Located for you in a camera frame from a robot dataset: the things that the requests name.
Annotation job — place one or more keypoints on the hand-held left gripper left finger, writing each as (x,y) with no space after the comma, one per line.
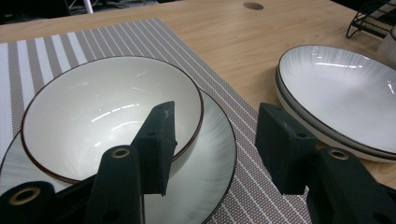
(155,149)

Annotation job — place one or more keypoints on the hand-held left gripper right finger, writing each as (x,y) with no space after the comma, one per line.
(283,149)

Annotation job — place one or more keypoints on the white plate dark rim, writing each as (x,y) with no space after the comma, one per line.
(299,119)
(205,168)
(339,93)

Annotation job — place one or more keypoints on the white bowl brown rim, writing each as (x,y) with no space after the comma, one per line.
(93,102)

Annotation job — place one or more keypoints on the grey striped placemat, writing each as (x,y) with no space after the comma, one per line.
(218,93)

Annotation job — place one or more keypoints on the white metal stand frame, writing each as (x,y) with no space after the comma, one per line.
(88,5)

